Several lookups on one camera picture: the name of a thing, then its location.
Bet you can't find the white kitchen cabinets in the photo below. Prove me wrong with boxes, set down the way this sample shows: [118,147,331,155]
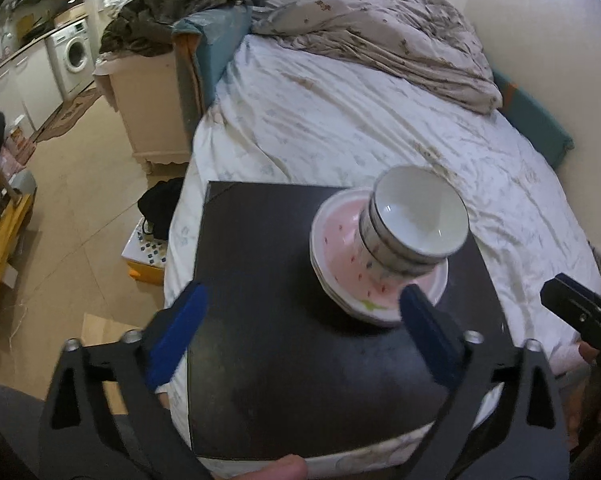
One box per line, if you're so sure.
[0,41,64,132]

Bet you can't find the cardboard sheet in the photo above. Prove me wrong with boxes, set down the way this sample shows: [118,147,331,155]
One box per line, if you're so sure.
[79,312,147,417]

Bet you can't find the teal bed side cushion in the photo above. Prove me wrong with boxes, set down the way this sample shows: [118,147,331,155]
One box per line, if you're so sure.
[491,67,576,169]

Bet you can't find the black bag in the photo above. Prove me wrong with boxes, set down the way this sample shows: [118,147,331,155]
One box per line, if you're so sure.
[137,177,185,239]

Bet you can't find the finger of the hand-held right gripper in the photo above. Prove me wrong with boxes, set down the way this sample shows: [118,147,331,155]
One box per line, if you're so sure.
[540,280,601,347]
[555,272,601,317]

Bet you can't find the camouflage cloth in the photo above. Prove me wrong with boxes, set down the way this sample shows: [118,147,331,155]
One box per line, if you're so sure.
[99,0,252,59]

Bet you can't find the white washing machine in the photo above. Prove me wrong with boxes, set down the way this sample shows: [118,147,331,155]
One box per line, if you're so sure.
[46,19,96,100]

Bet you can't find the brown floor rug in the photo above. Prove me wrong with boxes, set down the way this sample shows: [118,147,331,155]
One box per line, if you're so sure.
[32,81,104,144]

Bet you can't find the yellow wooden frame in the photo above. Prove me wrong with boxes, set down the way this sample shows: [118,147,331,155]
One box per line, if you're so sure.
[0,169,35,339]

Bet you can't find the cream wooden cabinet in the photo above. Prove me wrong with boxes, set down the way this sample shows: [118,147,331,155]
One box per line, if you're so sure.
[93,51,195,175]

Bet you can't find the black board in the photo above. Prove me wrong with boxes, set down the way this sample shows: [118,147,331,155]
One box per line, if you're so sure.
[187,181,514,462]

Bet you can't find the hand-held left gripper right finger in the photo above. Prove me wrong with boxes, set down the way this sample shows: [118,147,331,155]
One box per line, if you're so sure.
[399,284,572,480]

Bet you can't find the beige patterned quilt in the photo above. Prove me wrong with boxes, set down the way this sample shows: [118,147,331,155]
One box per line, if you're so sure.
[252,0,504,115]

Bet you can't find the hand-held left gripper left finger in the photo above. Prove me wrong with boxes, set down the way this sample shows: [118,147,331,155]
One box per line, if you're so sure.
[39,280,216,480]

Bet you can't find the person's grey trouser leg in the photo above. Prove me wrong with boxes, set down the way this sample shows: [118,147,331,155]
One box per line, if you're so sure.
[0,382,42,480]

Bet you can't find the person's right hand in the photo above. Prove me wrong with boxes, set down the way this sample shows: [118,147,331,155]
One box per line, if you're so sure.
[565,341,601,457]

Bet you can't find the person's left hand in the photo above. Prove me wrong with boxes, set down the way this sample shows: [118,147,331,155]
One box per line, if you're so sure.
[229,454,309,480]

